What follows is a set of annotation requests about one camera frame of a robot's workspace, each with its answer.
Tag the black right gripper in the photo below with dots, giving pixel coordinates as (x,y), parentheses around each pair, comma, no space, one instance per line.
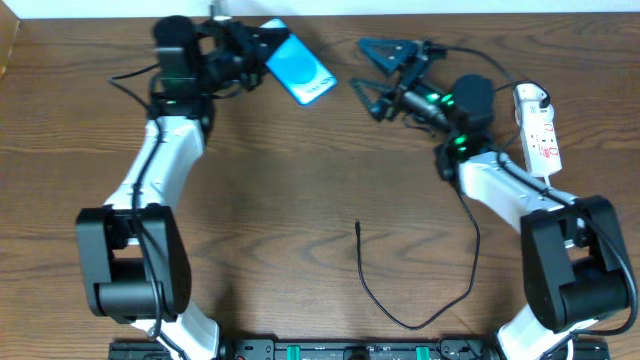
(407,76)

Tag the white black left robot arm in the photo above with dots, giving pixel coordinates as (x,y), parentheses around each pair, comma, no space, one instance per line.
(134,264)

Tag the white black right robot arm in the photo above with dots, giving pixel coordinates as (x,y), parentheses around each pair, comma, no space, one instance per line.
(576,269)

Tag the white power strip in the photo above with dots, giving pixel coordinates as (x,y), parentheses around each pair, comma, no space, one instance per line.
(539,143)

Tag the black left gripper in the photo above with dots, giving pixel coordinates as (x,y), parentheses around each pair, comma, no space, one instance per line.
(245,51)

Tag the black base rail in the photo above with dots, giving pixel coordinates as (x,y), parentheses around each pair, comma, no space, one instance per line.
(264,349)

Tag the white USB wall charger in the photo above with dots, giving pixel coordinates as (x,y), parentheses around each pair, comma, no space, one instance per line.
(537,110)

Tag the blue screen Galaxy smartphone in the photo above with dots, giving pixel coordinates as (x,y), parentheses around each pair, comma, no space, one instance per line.
(299,71)

